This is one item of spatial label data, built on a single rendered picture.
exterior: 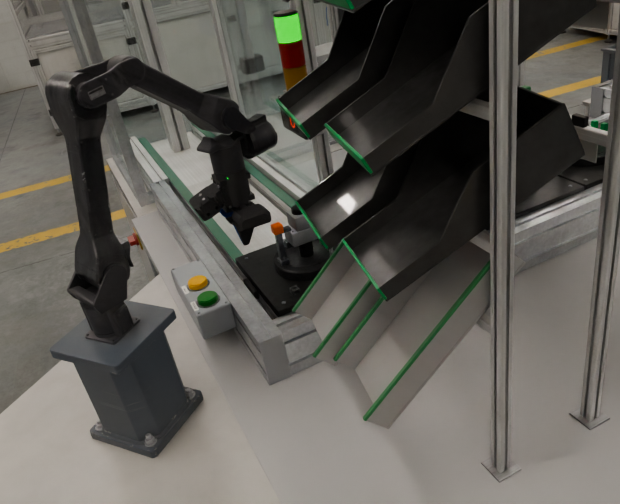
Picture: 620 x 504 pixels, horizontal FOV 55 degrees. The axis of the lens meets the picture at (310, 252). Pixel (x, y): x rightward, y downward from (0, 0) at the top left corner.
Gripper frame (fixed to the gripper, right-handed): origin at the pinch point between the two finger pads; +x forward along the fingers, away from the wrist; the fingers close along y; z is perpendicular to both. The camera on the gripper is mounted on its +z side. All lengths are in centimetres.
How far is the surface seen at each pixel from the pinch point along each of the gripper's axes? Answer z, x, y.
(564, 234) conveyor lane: -64, 17, 17
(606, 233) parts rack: -31, -10, 53
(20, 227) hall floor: 66, 109, -323
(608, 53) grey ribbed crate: -198, 22, -88
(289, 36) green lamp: -22.1, -28.6, -16.3
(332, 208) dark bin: -7.1, -11.4, 25.8
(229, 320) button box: 7.1, 17.2, 1.9
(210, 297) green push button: 9.1, 12.2, -0.6
